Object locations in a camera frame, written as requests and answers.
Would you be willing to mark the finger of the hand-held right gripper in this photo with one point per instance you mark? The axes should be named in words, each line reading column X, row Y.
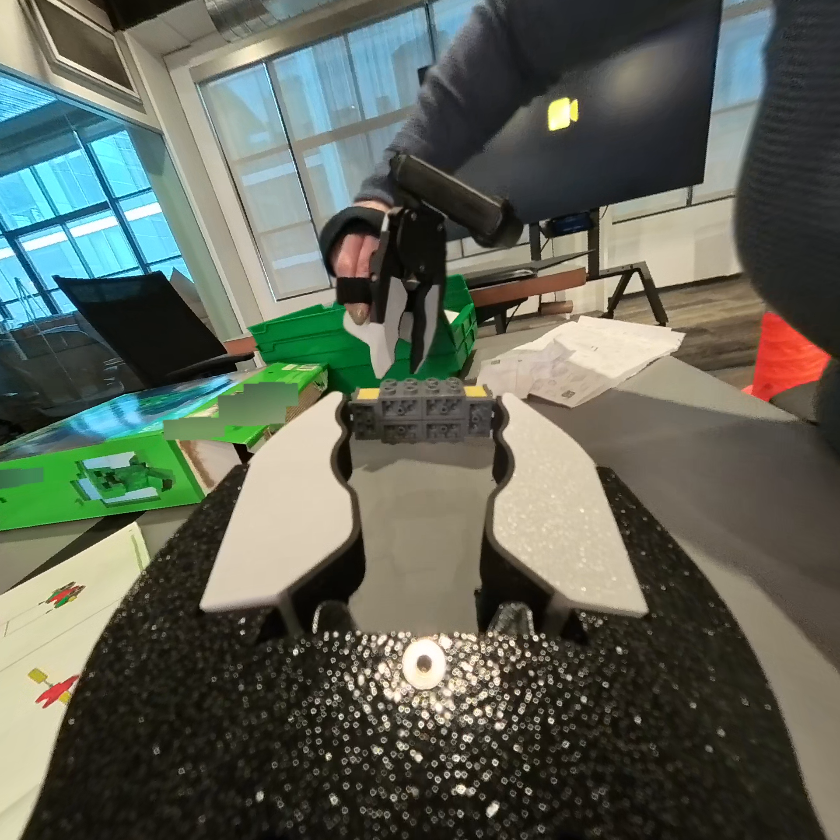
column 387, row 334
column 430, row 321

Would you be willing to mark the grey desk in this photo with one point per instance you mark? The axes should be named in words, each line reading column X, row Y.
column 689, row 459

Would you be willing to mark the person's right forearm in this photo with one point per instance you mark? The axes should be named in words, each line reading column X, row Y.
column 446, row 85

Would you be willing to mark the person's torso in dark sweater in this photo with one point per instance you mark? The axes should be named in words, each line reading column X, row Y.
column 800, row 197

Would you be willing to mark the person's right hand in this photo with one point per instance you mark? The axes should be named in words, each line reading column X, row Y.
column 354, row 262

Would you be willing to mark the large window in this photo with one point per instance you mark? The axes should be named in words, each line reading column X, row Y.
column 308, row 164

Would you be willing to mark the black screen stand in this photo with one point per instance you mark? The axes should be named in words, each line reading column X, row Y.
column 594, row 243

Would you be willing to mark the brown wooden bench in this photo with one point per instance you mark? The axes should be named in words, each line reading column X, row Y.
column 525, row 285

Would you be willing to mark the orange object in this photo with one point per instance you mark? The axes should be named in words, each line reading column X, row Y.
column 784, row 354

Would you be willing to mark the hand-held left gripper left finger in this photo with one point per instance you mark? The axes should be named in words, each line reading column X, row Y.
column 282, row 512

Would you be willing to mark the black office chair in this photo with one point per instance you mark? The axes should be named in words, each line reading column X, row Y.
column 151, row 321

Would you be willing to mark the grey and tan brick assembly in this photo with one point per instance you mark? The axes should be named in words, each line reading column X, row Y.
column 407, row 420

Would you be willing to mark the open instruction booklet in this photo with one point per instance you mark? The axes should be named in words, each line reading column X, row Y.
column 39, row 630

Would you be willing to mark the large black screen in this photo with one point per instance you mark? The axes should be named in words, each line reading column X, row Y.
column 630, row 157

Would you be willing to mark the green toy set box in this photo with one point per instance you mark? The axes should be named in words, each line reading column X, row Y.
column 65, row 453

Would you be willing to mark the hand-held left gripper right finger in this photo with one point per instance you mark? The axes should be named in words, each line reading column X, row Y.
column 564, row 518

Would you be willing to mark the crumpled white paper bag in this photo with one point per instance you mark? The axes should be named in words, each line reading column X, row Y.
column 590, row 361

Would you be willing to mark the green plastic bin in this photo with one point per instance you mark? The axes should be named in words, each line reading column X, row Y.
column 302, row 334

